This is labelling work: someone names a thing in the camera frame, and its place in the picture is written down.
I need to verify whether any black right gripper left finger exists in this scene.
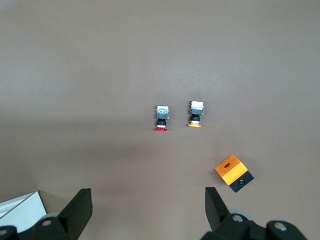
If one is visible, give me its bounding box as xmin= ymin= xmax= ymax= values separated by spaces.
xmin=17 ymin=188 xmax=94 ymax=240

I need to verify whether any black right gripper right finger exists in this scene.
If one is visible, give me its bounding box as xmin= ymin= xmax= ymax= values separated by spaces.
xmin=199 ymin=186 xmax=267 ymax=240

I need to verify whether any white drawer cabinet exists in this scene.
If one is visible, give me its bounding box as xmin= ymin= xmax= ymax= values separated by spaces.
xmin=0 ymin=191 xmax=48 ymax=233

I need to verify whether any orange black cube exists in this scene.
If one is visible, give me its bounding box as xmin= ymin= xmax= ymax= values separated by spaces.
xmin=214 ymin=154 xmax=255 ymax=194

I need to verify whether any brown table mat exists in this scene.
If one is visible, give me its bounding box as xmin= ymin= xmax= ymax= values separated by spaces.
xmin=0 ymin=0 xmax=320 ymax=240

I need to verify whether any orange push button switch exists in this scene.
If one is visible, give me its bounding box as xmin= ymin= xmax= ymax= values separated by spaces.
xmin=186 ymin=100 xmax=205 ymax=129

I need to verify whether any red push button switch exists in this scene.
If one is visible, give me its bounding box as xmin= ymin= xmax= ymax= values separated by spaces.
xmin=152 ymin=104 xmax=171 ymax=132

